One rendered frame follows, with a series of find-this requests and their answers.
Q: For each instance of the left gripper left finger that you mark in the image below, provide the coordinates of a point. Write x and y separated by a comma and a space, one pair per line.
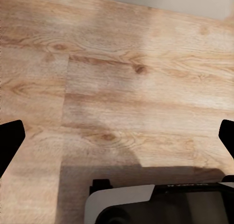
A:
12, 135

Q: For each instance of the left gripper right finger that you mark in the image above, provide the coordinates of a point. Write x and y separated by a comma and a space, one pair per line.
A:
226, 135

